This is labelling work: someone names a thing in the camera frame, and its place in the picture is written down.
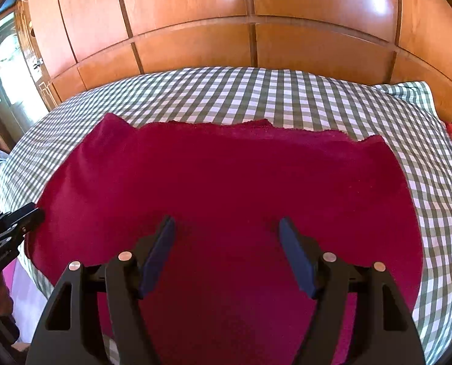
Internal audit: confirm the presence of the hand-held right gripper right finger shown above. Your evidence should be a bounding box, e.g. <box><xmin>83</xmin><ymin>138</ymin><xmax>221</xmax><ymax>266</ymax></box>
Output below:
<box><xmin>278</xmin><ymin>217</ymin><xmax>426</xmax><ymax>365</ymax></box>

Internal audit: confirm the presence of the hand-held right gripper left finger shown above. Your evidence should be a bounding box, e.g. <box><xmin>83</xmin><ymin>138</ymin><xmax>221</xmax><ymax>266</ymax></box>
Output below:
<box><xmin>26</xmin><ymin>215</ymin><xmax>176</xmax><ymax>365</ymax></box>

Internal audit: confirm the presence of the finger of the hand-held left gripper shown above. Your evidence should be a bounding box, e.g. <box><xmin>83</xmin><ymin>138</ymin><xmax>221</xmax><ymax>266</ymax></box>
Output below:
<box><xmin>0</xmin><ymin>202</ymin><xmax>46</xmax><ymax>270</ymax></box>

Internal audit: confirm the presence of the red fleece garment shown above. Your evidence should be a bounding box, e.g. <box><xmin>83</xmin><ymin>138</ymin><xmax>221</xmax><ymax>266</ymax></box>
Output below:
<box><xmin>24</xmin><ymin>112</ymin><xmax>424</xmax><ymax>365</ymax></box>

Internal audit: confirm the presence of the person's left hand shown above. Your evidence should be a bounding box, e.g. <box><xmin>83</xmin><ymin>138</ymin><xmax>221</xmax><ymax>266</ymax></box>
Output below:
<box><xmin>0</xmin><ymin>272</ymin><xmax>15</xmax><ymax>318</ymax></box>

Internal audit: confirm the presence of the glass panel door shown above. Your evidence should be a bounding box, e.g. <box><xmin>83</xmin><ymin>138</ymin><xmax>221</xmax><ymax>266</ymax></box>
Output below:
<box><xmin>0</xmin><ymin>8</ymin><xmax>50</xmax><ymax>153</ymax></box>

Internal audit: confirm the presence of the green checked bed sheet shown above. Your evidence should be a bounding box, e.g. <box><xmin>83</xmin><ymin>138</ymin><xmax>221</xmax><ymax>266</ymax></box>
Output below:
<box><xmin>0</xmin><ymin>66</ymin><xmax>452</xmax><ymax>365</ymax></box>

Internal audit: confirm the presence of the green checked pillow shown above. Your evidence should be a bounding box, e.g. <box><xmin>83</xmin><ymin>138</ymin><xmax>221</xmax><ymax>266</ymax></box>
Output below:
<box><xmin>378</xmin><ymin>81</ymin><xmax>437</xmax><ymax>111</ymax></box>

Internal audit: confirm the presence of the wooden headboard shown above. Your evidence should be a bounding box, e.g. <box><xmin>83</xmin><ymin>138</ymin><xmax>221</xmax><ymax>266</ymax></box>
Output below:
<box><xmin>15</xmin><ymin>0</ymin><xmax>452</xmax><ymax>132</ymax></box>

